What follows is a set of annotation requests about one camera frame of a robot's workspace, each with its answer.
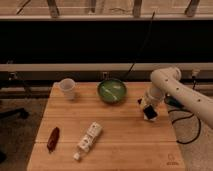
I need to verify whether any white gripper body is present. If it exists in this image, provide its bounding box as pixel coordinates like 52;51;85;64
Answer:
138;96;162;121

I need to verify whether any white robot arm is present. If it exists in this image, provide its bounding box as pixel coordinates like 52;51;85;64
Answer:
139;67;213;129

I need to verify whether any green bowl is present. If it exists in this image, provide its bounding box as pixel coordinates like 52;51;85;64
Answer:
97;78;127;104

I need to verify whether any black office chair base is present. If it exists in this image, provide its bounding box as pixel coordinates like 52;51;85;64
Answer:
0;108;29;119

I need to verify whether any white plastic cup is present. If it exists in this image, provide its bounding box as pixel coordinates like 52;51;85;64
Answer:
58;78;75;100

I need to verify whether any brown chocolate bar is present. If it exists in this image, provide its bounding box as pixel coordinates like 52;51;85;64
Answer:
47;127;60;152

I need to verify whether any black cable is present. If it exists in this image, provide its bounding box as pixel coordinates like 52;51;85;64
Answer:
164;96;202;145

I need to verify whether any wooden table top board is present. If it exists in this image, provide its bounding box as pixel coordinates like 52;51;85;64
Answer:
27;82;185;171

